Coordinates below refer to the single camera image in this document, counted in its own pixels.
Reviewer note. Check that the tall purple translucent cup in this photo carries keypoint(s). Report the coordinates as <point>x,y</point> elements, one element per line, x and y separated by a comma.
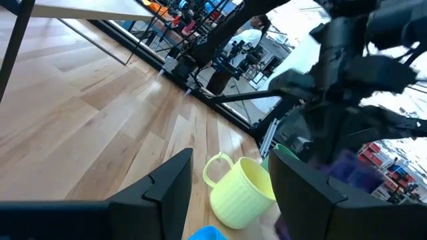
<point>350,170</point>

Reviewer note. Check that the red storage rack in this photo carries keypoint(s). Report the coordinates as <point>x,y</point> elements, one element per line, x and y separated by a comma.
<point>370,155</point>

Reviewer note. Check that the green plastic cup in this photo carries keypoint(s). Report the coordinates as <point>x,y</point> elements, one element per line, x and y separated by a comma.
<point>283,147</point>

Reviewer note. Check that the black background robot station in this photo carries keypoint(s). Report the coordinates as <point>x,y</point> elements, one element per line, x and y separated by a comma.
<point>233,61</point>

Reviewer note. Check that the silver aluminium extrusion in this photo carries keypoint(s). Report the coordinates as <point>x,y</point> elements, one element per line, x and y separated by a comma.
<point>268,136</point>

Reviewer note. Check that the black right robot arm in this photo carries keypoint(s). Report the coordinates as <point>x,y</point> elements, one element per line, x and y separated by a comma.
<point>233,23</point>

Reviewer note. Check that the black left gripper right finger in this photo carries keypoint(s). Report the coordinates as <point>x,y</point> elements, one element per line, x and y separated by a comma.
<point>310,206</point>

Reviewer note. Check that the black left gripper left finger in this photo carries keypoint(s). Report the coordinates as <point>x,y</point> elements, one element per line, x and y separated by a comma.
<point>160,206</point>

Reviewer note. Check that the person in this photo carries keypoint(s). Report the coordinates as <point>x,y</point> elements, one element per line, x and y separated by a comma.
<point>248,36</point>

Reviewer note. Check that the teal blue cloth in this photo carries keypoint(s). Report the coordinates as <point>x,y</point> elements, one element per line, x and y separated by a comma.
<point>208,234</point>

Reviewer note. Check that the yellow ribbed mug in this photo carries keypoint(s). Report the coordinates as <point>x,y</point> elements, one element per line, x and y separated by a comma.
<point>233,200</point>

